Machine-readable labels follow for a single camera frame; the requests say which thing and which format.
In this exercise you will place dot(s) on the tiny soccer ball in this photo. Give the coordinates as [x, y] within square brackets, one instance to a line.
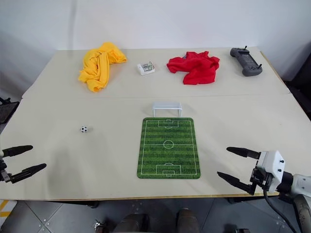
[83, 129]

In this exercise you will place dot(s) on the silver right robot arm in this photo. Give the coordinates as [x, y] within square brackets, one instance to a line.
[302, 183]

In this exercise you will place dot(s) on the white miniature goal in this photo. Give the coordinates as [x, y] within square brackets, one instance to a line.
[167, 106]

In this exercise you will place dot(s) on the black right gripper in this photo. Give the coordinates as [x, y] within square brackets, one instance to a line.
[260, 179]

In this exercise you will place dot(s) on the green soccer field mat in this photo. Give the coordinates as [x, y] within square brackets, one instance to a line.
[169, 148]

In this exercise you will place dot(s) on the grey remote controller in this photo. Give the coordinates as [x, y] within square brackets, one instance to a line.
[246, 61]

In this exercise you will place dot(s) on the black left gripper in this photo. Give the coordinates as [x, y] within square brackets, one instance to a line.
[4, 173]

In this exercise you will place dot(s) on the yellow floor tape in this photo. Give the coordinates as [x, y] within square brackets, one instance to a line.
[5, 207]

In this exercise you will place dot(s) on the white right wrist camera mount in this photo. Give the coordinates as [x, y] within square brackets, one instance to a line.
[271, 161]

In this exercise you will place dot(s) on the crumpled red cloth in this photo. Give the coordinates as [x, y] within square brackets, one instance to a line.
[196, 68]

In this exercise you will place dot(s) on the white box with metal clips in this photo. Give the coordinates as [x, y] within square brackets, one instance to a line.
[145, 68]

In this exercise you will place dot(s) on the dark rounded shape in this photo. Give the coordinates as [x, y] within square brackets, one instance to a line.
[187, 220]
[133, 223]

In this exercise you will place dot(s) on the black folding frame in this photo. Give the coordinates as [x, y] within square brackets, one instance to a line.
[6, 109]

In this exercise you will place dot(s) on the crumpled yellow cloth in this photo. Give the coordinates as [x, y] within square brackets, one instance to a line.
[99, 66]

